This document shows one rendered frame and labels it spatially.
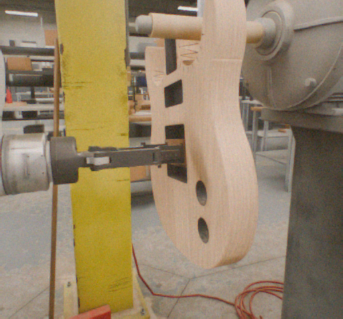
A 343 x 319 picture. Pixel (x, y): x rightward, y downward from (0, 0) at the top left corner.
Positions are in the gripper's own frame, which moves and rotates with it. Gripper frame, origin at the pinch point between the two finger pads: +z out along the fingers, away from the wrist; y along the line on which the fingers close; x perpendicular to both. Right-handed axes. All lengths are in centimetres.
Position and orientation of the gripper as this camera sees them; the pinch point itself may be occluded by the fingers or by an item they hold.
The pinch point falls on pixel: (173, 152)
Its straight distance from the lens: 51.3
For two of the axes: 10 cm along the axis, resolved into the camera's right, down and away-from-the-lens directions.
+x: -0.5, -10.0, -0.4
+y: 3.4, 0.3, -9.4
